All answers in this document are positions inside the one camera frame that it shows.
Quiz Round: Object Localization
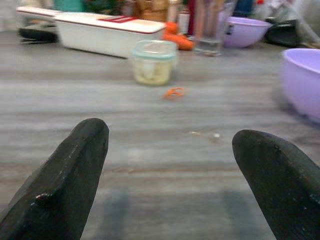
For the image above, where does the orange rubber band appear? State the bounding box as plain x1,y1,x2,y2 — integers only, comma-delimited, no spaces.
162,87,185,101

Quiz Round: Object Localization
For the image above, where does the black utensil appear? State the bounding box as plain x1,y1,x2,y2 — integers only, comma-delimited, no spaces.
18,27,59,45

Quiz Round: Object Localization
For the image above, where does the orange carrot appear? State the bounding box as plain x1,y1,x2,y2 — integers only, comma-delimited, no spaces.
164,21,178,35
162,33,195,51

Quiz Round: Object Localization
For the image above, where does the brown wicker basket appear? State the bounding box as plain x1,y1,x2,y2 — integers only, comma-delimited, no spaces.
132,0,170,23

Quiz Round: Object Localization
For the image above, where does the clear drinking glass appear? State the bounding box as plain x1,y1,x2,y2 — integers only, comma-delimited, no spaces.
193,0,236,57

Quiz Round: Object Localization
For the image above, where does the purple plastic bowl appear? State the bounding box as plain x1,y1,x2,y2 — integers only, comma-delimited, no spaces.
223,16,273,49
281,48,320,124

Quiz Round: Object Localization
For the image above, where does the small white bottle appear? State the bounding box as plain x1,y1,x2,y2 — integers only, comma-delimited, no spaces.
177,8,191,36

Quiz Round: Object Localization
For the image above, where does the small glass container teal lid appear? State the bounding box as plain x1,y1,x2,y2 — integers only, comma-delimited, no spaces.
128,39,178,87

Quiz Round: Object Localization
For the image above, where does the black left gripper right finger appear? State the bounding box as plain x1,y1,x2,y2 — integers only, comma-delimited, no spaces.
232,129,320,240

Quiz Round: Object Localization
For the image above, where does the black pouch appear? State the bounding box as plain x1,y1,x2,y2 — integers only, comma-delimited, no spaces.
264,19,301,48

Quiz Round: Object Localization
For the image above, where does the white red-trimmed mandoline slicer box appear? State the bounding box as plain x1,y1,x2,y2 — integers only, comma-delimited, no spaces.
16,6,168,59

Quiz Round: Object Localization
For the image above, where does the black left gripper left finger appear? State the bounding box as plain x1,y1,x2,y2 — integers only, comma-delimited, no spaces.
0,118,110,240

